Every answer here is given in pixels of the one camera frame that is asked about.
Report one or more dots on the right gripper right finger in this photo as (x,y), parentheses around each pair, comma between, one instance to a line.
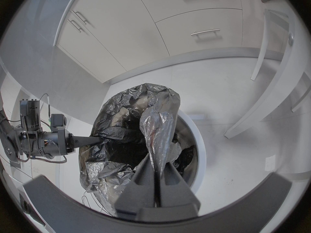
(177,193)

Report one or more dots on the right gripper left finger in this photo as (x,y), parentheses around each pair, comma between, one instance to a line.
(138,193)

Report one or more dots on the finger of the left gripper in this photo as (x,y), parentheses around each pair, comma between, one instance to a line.
(81,141)

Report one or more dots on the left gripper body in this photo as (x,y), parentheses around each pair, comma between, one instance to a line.
(49,144)

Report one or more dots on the black plastic bag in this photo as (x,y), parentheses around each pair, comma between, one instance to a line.
(109,120)

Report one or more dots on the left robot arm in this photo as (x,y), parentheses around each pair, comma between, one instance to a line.
(29,116)

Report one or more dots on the white trash bin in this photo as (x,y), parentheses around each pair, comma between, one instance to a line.
(201,154)

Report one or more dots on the white chair with grey seat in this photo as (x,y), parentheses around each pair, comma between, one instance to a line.
(274,93)

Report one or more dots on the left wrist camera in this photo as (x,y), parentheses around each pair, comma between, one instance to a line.
(58,120)

